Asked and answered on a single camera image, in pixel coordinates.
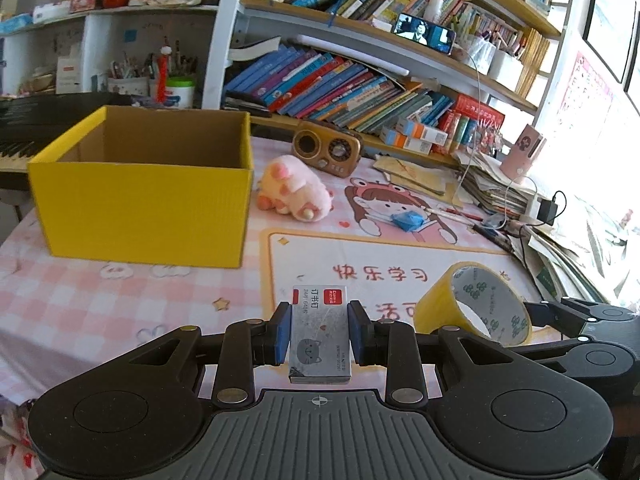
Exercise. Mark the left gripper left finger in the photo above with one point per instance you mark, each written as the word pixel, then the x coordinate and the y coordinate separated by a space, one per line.
pixel 246 345

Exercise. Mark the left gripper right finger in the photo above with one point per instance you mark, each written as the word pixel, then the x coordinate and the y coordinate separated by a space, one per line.
pixel 390 344

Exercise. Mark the grey staples box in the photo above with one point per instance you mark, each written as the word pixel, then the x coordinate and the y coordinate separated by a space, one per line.
pixel 319 352

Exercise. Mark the yellow tape roll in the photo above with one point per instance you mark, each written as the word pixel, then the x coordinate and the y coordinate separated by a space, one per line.
pixel 474 298

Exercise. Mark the pink plush pig toy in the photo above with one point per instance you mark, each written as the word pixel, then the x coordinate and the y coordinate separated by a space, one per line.
pixel 291 188

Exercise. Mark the stack of papers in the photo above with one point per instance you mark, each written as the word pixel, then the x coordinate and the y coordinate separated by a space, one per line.
pixel 583 254

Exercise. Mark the pink printed desk mat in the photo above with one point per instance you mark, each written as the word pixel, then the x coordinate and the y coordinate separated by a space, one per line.
pixel 60 317

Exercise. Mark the blue crumpled wrapper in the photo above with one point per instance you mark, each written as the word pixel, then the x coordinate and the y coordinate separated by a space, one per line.
pixel 409 221

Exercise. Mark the black pen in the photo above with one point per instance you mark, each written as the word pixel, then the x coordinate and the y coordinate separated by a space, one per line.
pixel 495 237

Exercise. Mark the black power adapter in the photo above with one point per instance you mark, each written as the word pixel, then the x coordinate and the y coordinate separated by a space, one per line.
pixel 547 212

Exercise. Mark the brown envelopes pile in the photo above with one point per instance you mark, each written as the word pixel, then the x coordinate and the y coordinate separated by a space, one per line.
pixel 434 182

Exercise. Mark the yellow cardboard box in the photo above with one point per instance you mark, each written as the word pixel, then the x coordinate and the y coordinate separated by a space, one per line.
pixel 129 184

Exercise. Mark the brown retro radio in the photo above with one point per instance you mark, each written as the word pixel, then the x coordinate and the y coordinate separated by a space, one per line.
pixel 333 151

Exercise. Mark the pink cylindrical desk gadget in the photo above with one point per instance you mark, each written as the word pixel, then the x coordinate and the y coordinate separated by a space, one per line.
pixel 523 154

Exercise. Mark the orange white medicine box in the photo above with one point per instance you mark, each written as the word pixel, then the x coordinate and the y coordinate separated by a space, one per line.
pixel 417 130

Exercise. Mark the red dictionary book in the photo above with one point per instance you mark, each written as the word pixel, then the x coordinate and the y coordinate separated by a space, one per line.
pixel 485 115

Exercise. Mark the white green-lid jar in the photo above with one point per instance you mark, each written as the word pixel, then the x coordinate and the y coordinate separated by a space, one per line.
pixel 179 92

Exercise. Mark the row of leaning books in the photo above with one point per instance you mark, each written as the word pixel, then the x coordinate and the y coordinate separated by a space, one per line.
pixel 306 84

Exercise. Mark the red white bottle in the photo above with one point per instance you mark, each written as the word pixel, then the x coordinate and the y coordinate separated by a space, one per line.
pixel 162 74

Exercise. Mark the white pen holder box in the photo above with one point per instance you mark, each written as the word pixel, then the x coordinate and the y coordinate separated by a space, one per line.
pixel 505 69

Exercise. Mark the black Yamaha keyboard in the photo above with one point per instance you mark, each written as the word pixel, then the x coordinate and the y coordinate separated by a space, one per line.
pixel 28 125

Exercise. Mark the white storage cubby shelf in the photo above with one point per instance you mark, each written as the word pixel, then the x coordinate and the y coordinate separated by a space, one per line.
pixel 98 38

